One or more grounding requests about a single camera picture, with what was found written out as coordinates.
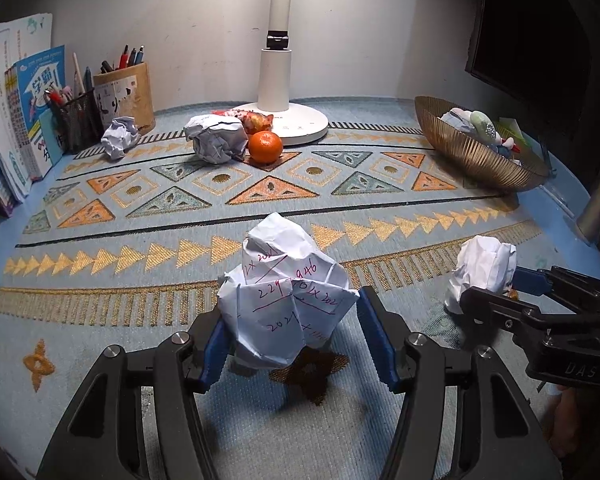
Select plush skewer with faces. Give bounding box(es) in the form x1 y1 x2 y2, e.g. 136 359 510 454
467 110 501 142

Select black monitor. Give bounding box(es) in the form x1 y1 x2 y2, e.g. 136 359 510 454
464 0 600 183

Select wooden pen holder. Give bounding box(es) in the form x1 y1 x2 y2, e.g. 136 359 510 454
92 61 156 134

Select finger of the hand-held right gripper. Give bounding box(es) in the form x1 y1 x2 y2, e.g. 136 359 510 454
461 285 543 334
514 265 600 312

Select white desk lamp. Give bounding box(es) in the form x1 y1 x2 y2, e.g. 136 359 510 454
231 0 330 147

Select small striped plush toy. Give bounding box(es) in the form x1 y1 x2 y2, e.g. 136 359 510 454
495 135 524 162

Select white paper booklets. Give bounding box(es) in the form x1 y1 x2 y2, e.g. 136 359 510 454
0 12 54 199

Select gold ribbed bowl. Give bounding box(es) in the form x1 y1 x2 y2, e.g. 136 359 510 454
413 95 551 192

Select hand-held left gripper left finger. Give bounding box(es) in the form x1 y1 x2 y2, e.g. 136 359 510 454
37 309 231 480

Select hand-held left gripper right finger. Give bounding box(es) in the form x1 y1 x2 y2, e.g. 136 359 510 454
357 285 564 480

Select red snack packet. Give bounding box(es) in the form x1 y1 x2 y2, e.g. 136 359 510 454
212 108 276 134

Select bunch of pens and pencils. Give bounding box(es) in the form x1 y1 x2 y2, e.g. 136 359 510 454
43 52 94 109

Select person's right hand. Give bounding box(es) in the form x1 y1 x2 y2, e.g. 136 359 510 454
549 386 589 459

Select black mesh pen holder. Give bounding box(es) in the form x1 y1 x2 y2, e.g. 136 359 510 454
47 89 105 155

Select patterned woven mat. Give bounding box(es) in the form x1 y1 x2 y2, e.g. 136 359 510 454
0 97 600 480

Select bunch of dark pens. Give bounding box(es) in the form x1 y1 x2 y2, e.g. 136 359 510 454
99 44 146 74

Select teal notebook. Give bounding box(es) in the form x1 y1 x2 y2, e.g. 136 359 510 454
39 109 64 167

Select silver monitor stand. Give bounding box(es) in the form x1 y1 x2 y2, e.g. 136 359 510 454
576 184 600 247

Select orange tangerine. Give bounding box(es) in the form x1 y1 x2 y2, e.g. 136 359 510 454
248 130 284 165

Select blue workbook set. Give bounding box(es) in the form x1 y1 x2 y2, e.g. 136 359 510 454
4 45 66 182

